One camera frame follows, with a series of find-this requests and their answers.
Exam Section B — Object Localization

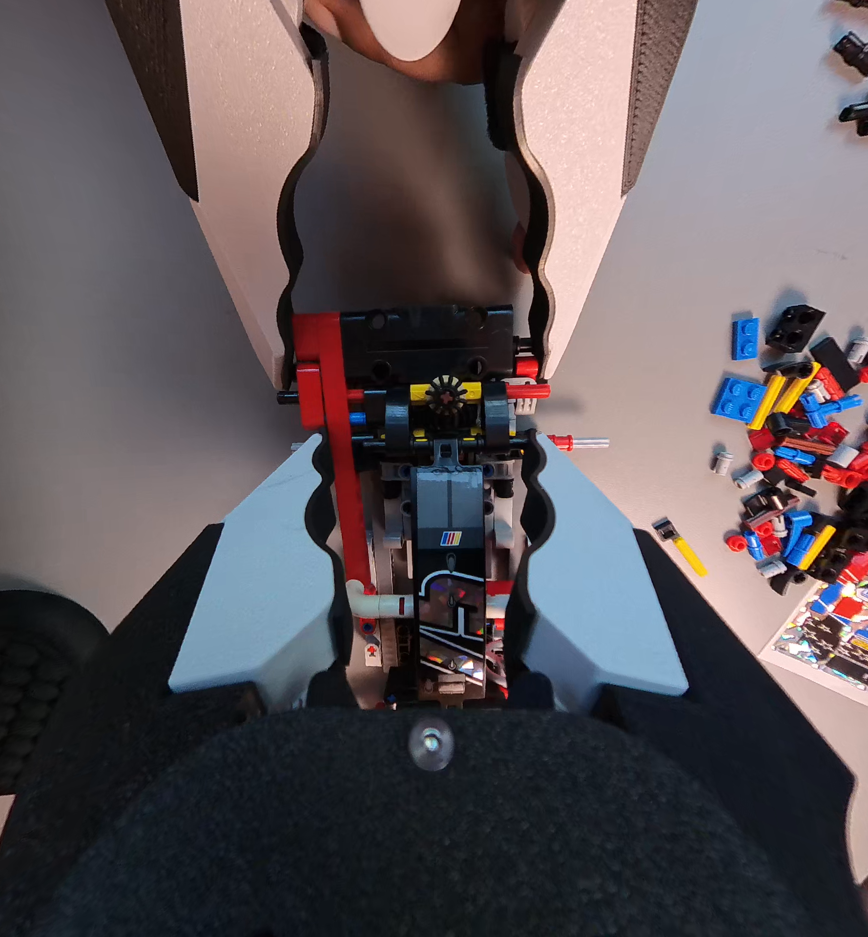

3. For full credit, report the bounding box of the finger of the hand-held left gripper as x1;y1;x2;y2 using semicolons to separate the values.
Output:
180;0;331;389
481;0;639;380

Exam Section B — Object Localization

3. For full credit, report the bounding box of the holographic sticker sheet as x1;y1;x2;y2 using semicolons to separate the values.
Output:
760;534;868;707

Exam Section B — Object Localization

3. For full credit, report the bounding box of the lego car chassis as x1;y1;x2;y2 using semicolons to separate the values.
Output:
276;304;611;711

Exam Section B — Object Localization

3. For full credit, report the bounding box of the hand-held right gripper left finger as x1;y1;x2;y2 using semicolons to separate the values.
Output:
167;433;354;710

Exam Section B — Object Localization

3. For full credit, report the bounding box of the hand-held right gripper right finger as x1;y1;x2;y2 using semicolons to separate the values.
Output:
506;432;691;713

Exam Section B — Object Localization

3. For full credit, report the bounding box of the pile of black blue pins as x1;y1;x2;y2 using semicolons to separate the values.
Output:
833;0;868;138

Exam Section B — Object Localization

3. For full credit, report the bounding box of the pile of mixed lego pieces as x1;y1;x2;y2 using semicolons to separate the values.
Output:
711;304;868;597

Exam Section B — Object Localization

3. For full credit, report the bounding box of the yellow lego axle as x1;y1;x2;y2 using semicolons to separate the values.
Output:
654;518;708;578

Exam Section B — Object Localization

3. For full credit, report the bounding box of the black chair armrest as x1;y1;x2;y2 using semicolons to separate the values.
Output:
0;591;109;799

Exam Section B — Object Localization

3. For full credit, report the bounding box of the person's left hand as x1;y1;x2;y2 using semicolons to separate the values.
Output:
302;0;537;275

